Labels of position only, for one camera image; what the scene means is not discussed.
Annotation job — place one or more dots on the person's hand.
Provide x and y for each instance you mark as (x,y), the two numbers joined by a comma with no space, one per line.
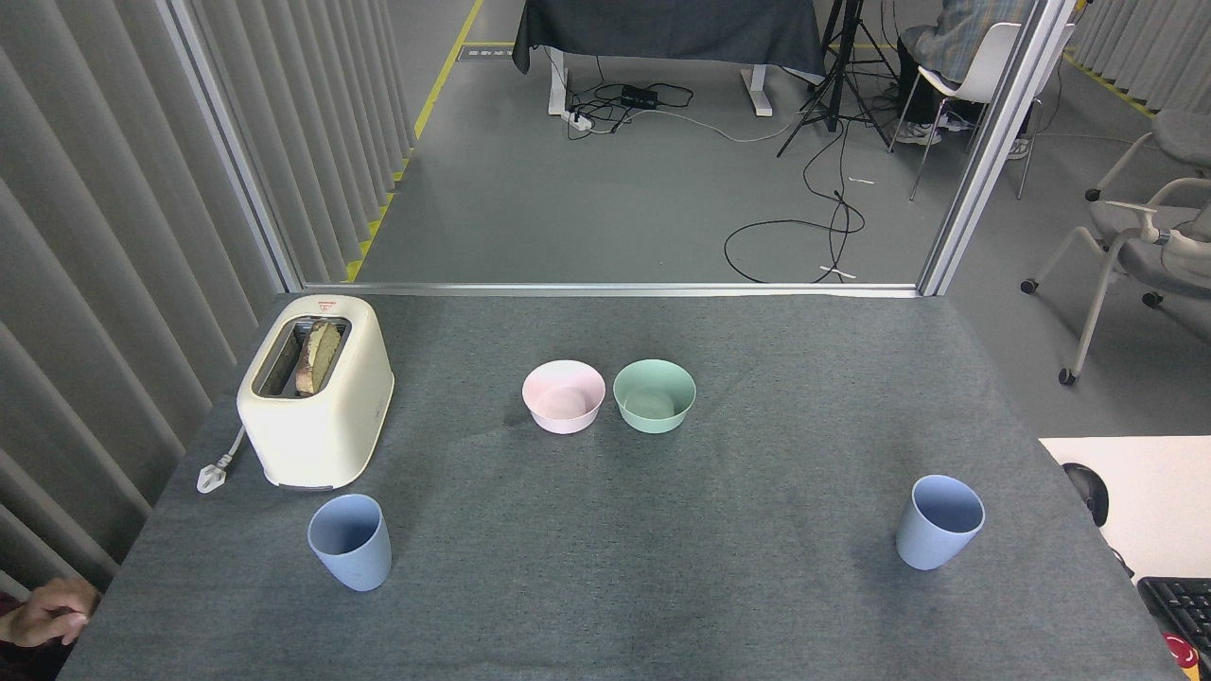
(52,610)

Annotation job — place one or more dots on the blue plastic cup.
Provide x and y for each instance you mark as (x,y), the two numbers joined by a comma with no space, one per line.
(922,549)
(350,558)

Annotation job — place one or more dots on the person's forearm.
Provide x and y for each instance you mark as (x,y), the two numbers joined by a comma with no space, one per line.
(24,664)

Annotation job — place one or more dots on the cream toaster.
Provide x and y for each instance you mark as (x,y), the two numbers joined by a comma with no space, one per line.
(322,435)

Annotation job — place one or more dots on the bread slice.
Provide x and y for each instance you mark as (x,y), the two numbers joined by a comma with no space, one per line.
(320,355)

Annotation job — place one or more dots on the pink plastic bowl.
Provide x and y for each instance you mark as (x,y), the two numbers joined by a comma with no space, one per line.
(564,416)

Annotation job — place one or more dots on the green plastic bowl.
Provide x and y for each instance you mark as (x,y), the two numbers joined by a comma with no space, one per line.
(653,416)

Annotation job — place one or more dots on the white power strip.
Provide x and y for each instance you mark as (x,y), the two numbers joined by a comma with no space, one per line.
(579,119)

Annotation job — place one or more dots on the black power adapter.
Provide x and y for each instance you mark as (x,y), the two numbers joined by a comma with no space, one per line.
(640,96)

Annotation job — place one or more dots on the table with dark cloth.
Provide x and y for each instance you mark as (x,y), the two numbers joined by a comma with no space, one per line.
(662,24)

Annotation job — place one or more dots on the black tripod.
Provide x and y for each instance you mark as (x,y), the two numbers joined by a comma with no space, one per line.
(834,76)

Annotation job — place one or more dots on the black computer mouse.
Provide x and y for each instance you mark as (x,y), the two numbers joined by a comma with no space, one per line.
(1088,492)

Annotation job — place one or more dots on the person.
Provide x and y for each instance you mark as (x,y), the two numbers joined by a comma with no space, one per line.
(956,38)

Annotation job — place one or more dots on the white chair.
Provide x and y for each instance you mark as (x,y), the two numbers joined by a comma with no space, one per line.
(984,66)

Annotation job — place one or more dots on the white desk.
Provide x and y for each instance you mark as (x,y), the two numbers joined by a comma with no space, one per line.
(1154,492)

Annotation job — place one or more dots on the black keyboard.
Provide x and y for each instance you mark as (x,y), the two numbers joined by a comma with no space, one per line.
(1178,605)

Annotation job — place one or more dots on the red stop button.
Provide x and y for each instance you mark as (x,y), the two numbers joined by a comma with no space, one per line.
(1181,654)

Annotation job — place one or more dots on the grey wheeled office chair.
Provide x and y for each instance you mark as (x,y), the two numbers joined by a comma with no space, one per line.
(1135,251)
(1183,132)

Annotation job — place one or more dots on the silver frame post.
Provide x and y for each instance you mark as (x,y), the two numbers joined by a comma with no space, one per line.
(232,142)
(993,142)

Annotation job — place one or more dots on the silver frame rail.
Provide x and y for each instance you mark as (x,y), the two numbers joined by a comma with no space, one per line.
(605,288)

